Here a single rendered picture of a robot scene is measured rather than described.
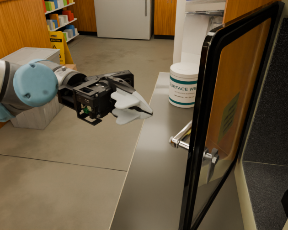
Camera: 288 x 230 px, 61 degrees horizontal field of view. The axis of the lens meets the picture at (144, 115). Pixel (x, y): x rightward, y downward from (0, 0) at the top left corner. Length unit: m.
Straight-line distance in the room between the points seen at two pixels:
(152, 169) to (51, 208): 1.28
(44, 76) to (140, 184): 0.38
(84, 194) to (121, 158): 0.45
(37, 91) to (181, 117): 0.62
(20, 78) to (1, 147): 2.16
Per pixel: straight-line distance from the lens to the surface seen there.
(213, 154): 0.38
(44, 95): 0.46
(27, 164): 2.31
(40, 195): 2.02
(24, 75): 0.46
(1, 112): 0.59
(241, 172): 0.68
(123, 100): 0.48
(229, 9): 0.60
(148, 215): 0.63
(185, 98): 0.99
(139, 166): 0.73
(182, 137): 0.41
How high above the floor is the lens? 1.45
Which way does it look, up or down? 33 degrees down
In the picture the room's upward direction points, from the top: straight up
